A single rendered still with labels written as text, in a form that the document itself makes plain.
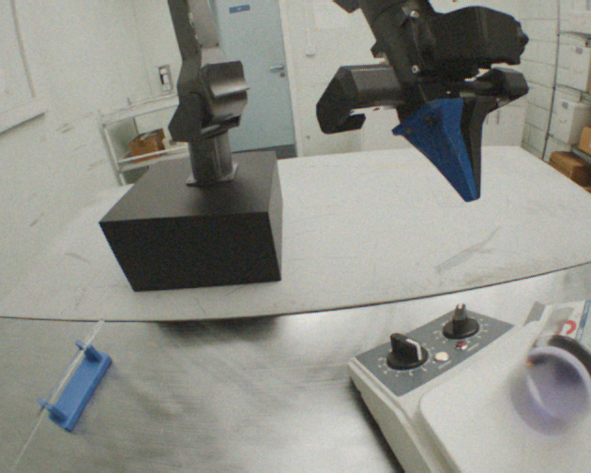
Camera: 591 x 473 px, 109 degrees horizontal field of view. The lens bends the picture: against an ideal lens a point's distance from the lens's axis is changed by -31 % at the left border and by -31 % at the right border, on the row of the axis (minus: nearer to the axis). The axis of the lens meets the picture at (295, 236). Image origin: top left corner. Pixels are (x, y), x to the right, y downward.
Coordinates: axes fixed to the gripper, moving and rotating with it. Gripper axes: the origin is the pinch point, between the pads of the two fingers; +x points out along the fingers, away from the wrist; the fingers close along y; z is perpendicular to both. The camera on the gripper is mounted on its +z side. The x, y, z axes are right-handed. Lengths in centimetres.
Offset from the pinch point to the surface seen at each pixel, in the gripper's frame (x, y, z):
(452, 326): 12.6, -3.1, -1.9
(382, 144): -48, 122, -197
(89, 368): 10.0, -36.9, -14.7
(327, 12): -178, 112, -184
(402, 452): 18.2, -11.2, 1.6
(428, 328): 13.4, -3.5, -5.0
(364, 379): 14.0, -11.0, -3.1
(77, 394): 11.8, -38.2, -12.0
